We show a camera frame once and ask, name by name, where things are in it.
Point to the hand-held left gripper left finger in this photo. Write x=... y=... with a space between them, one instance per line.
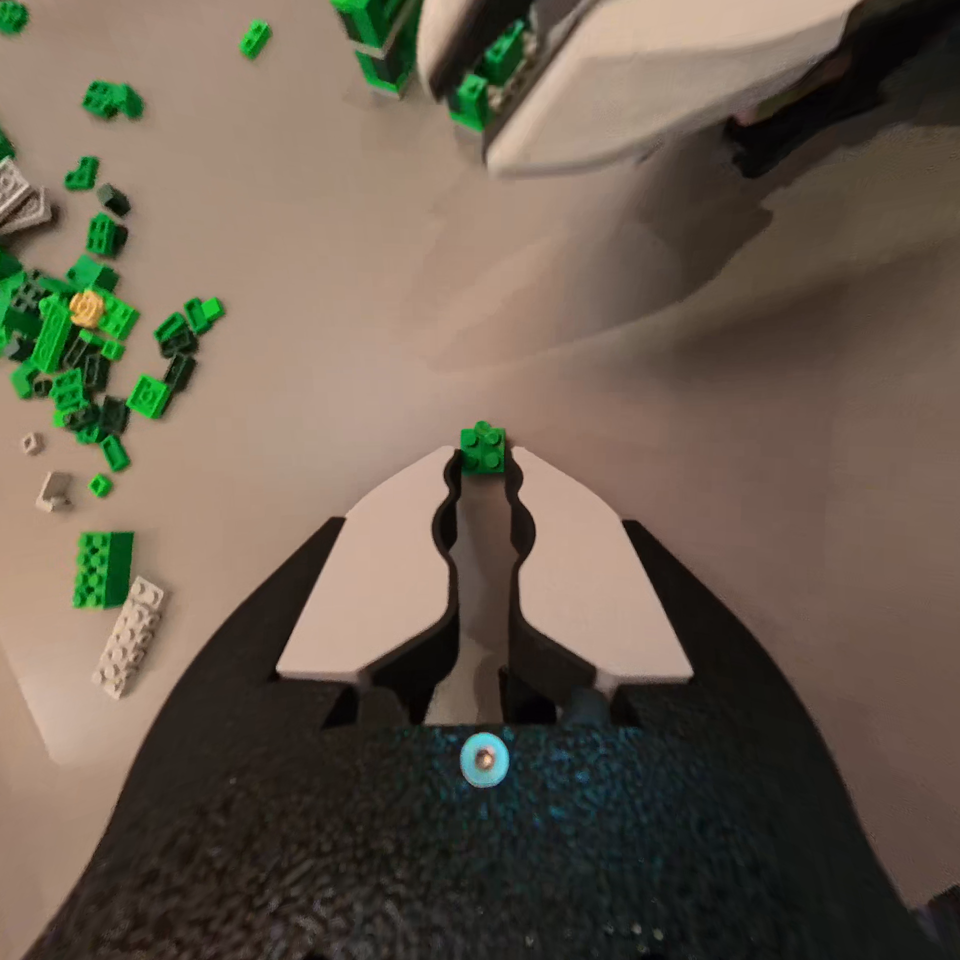
x=360 y=585

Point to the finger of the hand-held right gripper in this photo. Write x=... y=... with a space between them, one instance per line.
x=457 y=37
x=660 y=82

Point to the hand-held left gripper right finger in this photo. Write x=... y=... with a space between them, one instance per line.
x=585 y=585

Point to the green and grey brick assembly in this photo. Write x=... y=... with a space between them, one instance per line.
x=487 y=75

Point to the small green two-stud brick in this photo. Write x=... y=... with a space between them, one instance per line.
x=483 y=450

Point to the grey desk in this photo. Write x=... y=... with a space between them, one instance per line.
x=337 y=247

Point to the green brick stack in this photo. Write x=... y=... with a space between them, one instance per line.
x=379 y=45

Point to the single green brick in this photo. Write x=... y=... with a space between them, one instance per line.
x=10 y=15
x=255 y=39

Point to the long grey studded plate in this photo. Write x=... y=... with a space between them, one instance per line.
x=129 y=637

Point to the large green block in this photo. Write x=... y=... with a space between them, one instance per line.
x=103 y=570

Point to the small grey angled piece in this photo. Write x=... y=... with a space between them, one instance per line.
x=54 y=491

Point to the tiny grey stud piece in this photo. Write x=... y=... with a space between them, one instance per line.
x=31 y=442

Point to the pile of green bricks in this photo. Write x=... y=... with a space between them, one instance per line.
x=67 y=352

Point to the yellow flower piece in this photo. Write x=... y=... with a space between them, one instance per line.
x=87 y=308

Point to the grey plates at left edge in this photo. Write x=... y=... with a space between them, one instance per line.
x=19 y=199

